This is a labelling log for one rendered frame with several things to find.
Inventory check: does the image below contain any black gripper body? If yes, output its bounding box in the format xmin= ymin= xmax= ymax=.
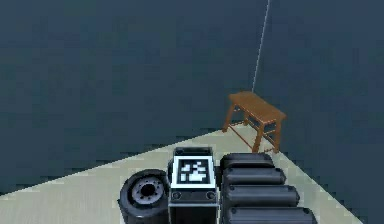
xmin=117 ymin=168 xmax=172 ymax=224

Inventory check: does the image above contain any brown wooden stool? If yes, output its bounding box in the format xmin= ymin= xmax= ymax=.
xmin=221 ymin=90 xmax=288 ymax=154

